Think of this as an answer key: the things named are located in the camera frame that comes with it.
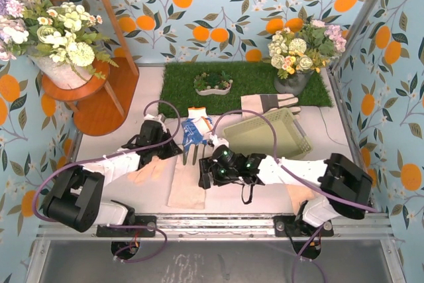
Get purple cable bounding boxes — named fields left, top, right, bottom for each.
left=32, top=99, right=183, bottom=263
left=210, top=110, right=378, bottom=283

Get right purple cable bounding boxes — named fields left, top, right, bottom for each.
left=210, top=110, right=378, bottom=283

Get beige canvas work glove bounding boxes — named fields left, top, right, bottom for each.
left=167, top=144, right=206, bottom=210

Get white pot flower bouquet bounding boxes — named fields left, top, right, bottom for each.
left=1, top=0, right=117, bottom=89

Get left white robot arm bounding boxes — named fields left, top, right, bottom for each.
left=42, top=114, right=182, bottom=233

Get cream glove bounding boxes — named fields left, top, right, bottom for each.
left=286, top=185, right=315, bottom=215
left=128, top=156, right=172, bottom=185

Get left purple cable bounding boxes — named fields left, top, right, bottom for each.
left=32, top=99, right=183, bottom=263

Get blue white knit gloves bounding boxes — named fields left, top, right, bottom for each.
left=182, top=107, right=213, bottom=155

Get grey striped canvas glove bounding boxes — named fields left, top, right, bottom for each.
left=240, top=93, right=301, bottom=119

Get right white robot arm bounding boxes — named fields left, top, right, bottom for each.
left=198, top=138, right=373, bottom=228

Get white succulent planter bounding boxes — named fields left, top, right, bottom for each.
left=193, top=71, right=233, bottom=96

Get green plastic storage basket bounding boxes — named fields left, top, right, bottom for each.
left=223, top=108, right=313, bottom=159

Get grey pot flower bouquet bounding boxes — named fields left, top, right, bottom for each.
left=268, top=19, right=346, bottom=96

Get wooden tiered plant stand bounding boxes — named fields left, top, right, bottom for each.
left=42, top=0, right=139, bottom=137

